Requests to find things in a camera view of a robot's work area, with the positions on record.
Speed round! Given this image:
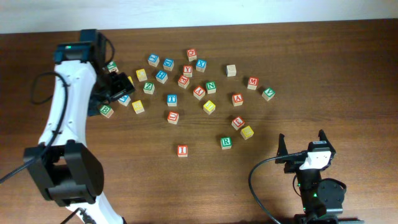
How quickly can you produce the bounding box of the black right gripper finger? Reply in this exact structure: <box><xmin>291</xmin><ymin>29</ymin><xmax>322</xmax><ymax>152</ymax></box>
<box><xmin>318</xmin><ymin>129</ymin><xmax>329</xmax><ymax>143</ymax></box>
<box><xmin>277</xmin><ymin>133</ymin><xmax>289</xmax><ymax>156</ymax></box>

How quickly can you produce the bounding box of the red M block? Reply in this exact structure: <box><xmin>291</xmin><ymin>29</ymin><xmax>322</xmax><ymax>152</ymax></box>
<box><xmin>248</xmin><ymin>77</ymin><xmax>259</xmax><ymax>90</ymax></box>

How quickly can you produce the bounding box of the red Y upright block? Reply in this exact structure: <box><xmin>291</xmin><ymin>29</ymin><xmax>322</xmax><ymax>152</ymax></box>
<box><xmin>183</xmin><ymin>65</ymin><xmax>193</xmax><ymax>77</ymax></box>

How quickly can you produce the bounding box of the green V block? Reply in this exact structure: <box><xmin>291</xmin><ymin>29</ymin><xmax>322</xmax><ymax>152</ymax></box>
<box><xmin>262</xmin><ymin>88</ymin><xmax>275</xmax><ymax>101</ymax></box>

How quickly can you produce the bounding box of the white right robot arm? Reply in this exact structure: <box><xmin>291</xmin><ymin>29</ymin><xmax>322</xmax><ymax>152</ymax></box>
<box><xmin>277</xmin><ymin>130</ymin><xmax>364</xmax><ymax>224</ymax></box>

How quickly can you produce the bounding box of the plain wooden block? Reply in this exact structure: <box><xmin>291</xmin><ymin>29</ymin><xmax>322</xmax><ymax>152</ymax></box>
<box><xmin>226</xmin><ymin>65</ymin><xmax>237</xmax><ymax>77</ymax></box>

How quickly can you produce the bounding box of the red E block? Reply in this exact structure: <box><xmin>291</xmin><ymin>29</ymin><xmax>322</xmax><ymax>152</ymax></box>
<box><xmin>177</xmin><ymin>75</ymin><xmax>190</xmax><ymax>89</ymax></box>

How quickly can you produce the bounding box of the blue H block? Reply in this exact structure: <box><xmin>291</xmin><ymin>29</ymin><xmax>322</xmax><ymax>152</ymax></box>
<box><xmin>155</xmin><ymin>70</ymin><xmax>168</xmax><ymax>84</ymax></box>

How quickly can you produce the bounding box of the blue T block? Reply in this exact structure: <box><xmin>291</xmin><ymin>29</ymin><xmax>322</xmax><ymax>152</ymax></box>
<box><xmin>167</xmin><ymin>95</ymin><xmax>177</xmax><ymax>107</ymax></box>

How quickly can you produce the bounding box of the green Z block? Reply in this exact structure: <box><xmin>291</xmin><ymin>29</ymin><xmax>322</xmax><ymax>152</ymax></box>
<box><xmin>143</xmin><ymin>82</ymin><xmax>155</xmax><ymax>95</ymax></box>

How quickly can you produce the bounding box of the yellow C block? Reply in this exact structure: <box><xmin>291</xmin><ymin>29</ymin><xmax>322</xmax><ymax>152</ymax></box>
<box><xmin>127</xmin><ymin>76</ymin><xmax>134</xmax><ymax>86</ymax></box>

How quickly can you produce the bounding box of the red U block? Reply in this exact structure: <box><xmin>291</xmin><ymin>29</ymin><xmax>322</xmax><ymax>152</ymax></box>
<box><xmin>167</xmin><ymin>111</ymin><xmax>179</xmax><ymax>124</ymax></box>

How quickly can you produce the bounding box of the red I block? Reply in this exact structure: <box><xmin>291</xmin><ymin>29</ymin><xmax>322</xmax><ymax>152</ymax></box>
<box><xmin>177</xmin><ymin>145</ymin><xmax>188</xmax><ymax>157</ymax></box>

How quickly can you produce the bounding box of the yellow block lower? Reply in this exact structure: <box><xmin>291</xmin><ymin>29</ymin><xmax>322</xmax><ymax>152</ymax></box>
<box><xmin>132</xmin><ymin>100</ymin><xmax>145</xmax><ymax>114</ymax></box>

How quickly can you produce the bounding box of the green N block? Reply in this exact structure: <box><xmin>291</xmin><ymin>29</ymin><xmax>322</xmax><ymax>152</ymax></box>
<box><xmin>206</xmin><ymin>82</ymin><xmax>216</xmax><ymax>94</ymax></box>

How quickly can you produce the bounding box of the yellow 8 block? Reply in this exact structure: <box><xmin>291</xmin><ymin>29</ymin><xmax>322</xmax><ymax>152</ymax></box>
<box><xmin>203</xmin><ymin>100</ymin><xmax>216</xmax><ymax>114</ymax></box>

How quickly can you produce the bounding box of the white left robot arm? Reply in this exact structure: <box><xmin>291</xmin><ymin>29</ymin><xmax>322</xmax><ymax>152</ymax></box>
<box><xmin>24</xmin><ymin>29</ymin><xmax>134</xmax><ymax>223</ymax></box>

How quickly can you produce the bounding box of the red Y tilted block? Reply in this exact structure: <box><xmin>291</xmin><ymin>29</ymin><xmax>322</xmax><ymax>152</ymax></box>
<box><xmin>193</xmin><ymin>86</ymin><xmax>206</xmax><ymax>100</ymax></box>

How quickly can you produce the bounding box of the blue D block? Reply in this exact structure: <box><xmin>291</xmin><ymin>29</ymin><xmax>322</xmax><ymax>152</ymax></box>
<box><xmin>163</xmin><ymin>58</ymin><xmax>174</xmax><ymax>71</ymax></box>

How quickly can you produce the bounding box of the green R block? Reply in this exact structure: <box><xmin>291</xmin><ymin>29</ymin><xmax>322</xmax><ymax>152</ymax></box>
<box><xmin>220</xmin><ymin>137</ymin><xmax>233</xmax><ymax>150</ymax></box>

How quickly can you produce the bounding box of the yellow S block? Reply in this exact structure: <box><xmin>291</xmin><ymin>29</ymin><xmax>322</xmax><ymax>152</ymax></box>
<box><xmin>240</xmin><ymin>126</ymin><xmax>254</xmax><ymax>140</ymax></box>

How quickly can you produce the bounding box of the green B block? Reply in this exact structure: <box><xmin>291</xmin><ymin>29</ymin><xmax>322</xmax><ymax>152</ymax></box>
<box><xmin>99</xmin><ymin>105</ymin><xmax>114</xmax><ymax>118</ymax></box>

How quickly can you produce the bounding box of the green J block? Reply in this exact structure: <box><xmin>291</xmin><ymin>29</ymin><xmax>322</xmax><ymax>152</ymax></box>
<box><xmin>106</xmin><ymin>61</ymin><xmax>119</xmax><ymax>73</ymax></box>

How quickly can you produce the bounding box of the red A block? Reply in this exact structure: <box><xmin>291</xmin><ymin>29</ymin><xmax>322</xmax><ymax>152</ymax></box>
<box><xmin>232</xmin><ymin>93</ymin><xmax>244</xmax><ymax>106</ymax></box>

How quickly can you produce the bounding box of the yellow block middle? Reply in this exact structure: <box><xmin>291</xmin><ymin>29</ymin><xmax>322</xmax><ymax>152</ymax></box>
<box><xmin>136</xmin><ymin>68</ymin><xmax>147</xmax><ymax>82</ymax></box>

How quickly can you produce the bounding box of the red C block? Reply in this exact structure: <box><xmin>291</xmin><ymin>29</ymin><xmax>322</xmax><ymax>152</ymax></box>
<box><xmin>187</xmin><ymin>49</ymin><xmax>197</xmax><ymax>62</ymax></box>

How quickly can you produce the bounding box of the blue 5 block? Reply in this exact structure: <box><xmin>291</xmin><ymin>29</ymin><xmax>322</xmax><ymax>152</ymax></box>
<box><xmin>118</xmin><ymin>95</ymin><xmax>131</xmax><ymax>106</ymax></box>

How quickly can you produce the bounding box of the red 3 block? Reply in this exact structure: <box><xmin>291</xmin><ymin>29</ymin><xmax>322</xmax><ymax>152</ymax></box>
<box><xmin>231</xmin><ymin>116</ymin><xmax>245</xmax><ymax>130</ymax></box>

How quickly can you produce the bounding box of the blue X block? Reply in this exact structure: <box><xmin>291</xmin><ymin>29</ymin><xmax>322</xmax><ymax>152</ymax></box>
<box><xmin>196</xmin><ymin>59</ymin><xmax>207</xmax><ymax>72</ymax></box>

